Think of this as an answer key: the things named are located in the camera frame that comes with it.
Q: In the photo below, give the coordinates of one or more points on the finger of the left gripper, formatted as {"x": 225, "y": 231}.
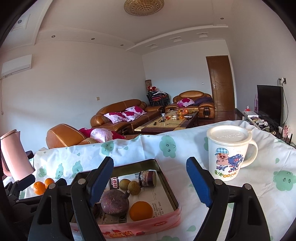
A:
{"x": 18, "y": 186}
{"x": 59, "y": 182}

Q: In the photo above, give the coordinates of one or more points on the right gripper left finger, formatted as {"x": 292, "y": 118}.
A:
{"x": 51, "y": 222}

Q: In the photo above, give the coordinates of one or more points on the small orange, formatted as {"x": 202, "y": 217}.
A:
{"x": 48, "y": 182}

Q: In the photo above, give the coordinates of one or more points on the large orange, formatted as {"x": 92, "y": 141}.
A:
{"x": 39, "y": 188}

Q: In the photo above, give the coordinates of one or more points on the purple sweet potato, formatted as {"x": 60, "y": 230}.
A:
{"x": 115, "y": 203}

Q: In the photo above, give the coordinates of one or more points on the yellow green fruit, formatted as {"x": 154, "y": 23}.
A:
{"x": 134, "y": 188}
{"x": 123, "y": 184}

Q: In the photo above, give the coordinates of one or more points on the purple sugarcane piece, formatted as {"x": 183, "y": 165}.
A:
{"x": 147, "y": 178}

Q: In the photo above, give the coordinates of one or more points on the pink electric kettle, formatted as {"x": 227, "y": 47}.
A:
{"x": 15, "y": 161}

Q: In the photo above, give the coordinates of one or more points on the near brown sofa armrest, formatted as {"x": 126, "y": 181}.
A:
{"x": 63, "y": 135}

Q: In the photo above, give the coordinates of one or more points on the cloud print tablecloth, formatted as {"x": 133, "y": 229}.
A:
{"x": 268, "y": 174}

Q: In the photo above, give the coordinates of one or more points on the light pink cushion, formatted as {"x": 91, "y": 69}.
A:
{"x": 101, "y": 135}

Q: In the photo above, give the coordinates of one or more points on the brown leather long sofa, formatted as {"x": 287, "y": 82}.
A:
{"x": 100, "y": 121}

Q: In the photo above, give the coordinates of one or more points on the pink tin box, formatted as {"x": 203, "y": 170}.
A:
{"x": 119, "y": 227}

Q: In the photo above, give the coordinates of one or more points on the orange in tin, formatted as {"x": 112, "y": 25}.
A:
{"x": 141, "y": 210}

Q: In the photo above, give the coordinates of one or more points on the white cartoon mug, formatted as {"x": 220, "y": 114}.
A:
{"x": 230, "y": 148}

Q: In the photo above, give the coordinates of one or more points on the pink floral pillow left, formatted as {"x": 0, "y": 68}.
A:
{"x": 115, "y": 117}

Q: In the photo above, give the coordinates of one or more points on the pink floral pillow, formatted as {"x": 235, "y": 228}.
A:
{"x": 115, "y": 117}
{"x": 134, "y": 112}

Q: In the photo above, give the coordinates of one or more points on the newspaper lining in tin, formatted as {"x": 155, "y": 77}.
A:
{"x": 154, "y": 195}

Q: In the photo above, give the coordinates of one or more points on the pink floral pillow right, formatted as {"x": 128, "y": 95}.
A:
{"x": 134, "y": 112}

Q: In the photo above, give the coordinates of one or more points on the tv stand with clutter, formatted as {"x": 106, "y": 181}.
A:
{"x": 267, "y": 125}

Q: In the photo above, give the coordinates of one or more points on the white air conditioner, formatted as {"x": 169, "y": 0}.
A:
{"x": 17, "y": 65}

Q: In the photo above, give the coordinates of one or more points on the wooden coffee table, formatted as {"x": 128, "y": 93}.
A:
{"x": 173, "y": 122}

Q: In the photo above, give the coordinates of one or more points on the black television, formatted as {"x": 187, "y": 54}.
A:
{"x": 270, "y": 103}

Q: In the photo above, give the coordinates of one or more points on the stacked chairs with clothes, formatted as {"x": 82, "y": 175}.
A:
{"x": 155, "y": 96}

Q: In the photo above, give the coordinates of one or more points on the brown leather armchair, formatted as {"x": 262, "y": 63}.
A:
{"x": 204, "y": 103}

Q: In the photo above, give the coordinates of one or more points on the pink pillow on armchair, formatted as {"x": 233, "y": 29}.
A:
{"x": 185, "y": 102}

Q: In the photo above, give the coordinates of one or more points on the brown wooden door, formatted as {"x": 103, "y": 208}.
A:
{"x": 221, "y": 82}

